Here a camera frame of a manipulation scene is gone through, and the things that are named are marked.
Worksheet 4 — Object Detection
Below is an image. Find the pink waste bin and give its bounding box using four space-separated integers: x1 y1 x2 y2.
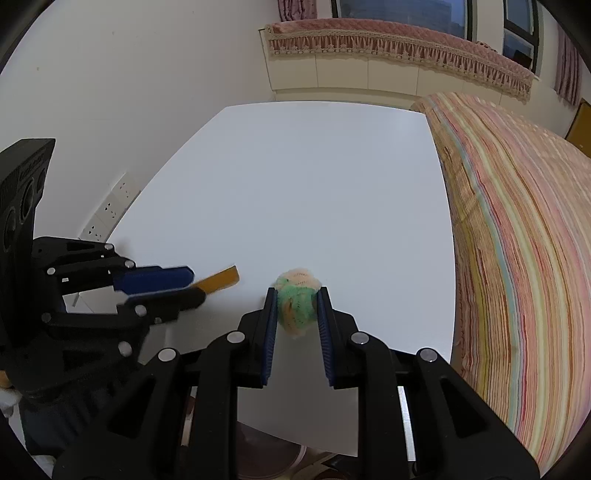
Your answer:
238 421 306 480

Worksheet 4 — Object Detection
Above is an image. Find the white wall socket panel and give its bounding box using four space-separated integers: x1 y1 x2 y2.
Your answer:
79 173 139 241

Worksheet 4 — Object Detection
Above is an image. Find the white window seat cabinet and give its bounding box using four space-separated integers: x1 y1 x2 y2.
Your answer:
259 28 522 100

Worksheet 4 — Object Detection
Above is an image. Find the dark framed window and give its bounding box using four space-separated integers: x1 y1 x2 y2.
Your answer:
332 0 541 75

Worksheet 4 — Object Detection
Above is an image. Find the brown cardboard strip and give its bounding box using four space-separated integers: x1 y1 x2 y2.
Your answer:
191 264 240 294

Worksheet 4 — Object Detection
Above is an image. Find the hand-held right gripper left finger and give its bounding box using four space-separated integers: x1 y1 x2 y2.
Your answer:
52 286 280 480

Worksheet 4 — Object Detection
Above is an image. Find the green orange foam net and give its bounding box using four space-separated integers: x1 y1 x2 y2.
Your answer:
276 270 322 340

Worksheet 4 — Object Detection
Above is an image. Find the pink fringed window seat cushion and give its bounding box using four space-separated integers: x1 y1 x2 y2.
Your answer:
265 17 536 103

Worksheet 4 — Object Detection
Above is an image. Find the pink dotted curtain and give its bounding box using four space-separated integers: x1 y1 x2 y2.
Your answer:
554 23 581 106
277 0 334 23

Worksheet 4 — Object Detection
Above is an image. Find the bed with striped blanket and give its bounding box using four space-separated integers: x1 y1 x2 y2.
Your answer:
411 91 591 467

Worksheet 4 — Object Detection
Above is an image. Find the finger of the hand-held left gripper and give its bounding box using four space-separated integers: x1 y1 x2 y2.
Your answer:
32 237 195 294
42 288 206 326

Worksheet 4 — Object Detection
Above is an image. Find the brown framed board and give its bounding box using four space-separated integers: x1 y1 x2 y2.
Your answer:
564 99 591 158

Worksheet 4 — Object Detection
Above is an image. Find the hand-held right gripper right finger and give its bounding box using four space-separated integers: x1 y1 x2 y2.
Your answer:
316 286 541 480

